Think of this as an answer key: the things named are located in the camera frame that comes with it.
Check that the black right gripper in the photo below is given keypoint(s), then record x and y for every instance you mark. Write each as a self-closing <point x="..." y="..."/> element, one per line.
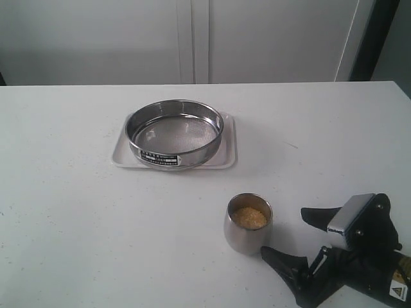
<point x="375" y="266"/>

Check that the stainless steel cup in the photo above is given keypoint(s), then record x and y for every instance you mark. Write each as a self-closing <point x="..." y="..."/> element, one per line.
<point x="243" y="240"/>

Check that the yellowish grain powder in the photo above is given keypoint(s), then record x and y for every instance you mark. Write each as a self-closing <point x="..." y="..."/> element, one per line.
<point x="249" y="218"/>

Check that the round stainless steel sieve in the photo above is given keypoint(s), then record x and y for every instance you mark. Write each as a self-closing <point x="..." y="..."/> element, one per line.
<point x="174" y="134"/>

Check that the white rectangular plastic tray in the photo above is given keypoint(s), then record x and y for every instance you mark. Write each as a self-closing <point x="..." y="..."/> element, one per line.
<point x="224" y="158"/>

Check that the white cabinet with doors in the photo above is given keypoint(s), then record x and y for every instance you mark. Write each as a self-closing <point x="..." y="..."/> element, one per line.
<point x="179" y="42"/>

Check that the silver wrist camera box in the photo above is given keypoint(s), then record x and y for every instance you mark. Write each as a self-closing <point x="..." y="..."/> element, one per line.
<point x="341" y="226"/>

